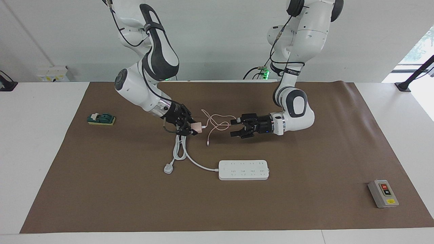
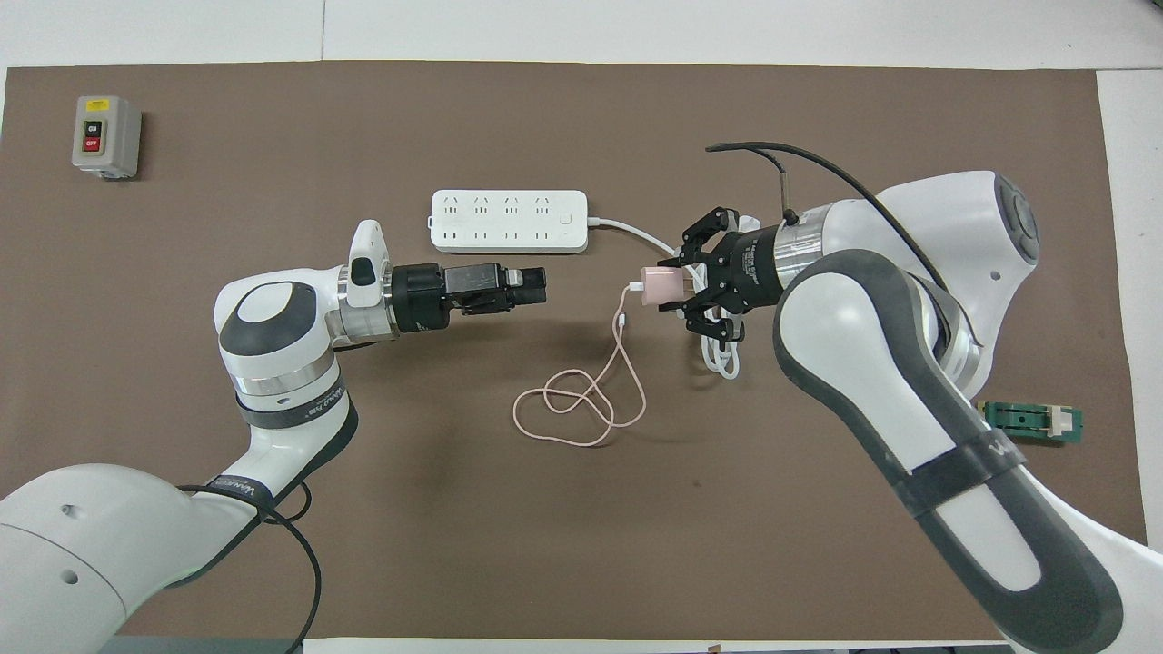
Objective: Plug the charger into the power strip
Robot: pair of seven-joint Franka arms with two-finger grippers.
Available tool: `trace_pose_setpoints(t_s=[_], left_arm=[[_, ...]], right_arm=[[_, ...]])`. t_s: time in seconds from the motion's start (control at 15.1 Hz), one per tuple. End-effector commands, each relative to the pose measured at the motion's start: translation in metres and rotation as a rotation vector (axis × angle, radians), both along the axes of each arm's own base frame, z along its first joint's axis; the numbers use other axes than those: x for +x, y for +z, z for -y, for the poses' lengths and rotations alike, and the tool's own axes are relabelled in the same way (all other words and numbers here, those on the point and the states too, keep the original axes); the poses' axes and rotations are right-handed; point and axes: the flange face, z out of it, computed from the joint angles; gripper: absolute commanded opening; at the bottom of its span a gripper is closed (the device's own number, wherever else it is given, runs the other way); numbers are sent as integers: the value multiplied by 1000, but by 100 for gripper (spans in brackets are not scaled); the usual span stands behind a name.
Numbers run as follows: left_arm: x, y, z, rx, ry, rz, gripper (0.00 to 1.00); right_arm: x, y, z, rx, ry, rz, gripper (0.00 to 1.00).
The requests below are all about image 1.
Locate pink charging cable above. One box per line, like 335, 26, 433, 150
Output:
200, 109, 238, 147

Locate brown table mat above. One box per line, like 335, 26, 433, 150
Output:
20, 81, 434, 234

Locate black stand with slanted pole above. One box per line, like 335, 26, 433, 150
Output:
395, 55, 434, 93

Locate black stand base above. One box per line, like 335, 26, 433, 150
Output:
0, 70, 18, 92

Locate white power strip with cord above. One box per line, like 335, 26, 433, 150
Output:
163, 133, 270, 181

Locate black left arm base cables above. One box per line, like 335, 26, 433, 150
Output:
242, 64, 272, 81

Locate green knife switch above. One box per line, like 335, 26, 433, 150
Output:
87, 112, 116, 126

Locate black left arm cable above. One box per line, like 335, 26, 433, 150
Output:
269, 15, 305, 77

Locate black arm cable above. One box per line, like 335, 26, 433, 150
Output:
102, 0, 170, 133
269, 15, 305, 77

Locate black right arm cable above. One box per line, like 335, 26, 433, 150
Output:
102, 0, 170, 133

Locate white wall socket box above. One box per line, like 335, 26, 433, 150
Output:
36, 66, 70, 83

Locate grey on-off switch box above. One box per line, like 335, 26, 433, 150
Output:
368, 179, 400, 209

